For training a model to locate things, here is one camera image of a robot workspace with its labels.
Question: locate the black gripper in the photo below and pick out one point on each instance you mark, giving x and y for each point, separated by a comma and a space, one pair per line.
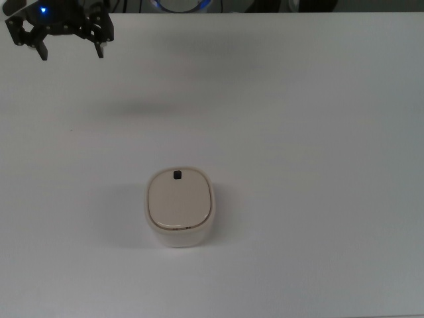
59, 26

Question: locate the small cream trash can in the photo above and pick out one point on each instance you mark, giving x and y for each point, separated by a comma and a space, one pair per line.
179, 202

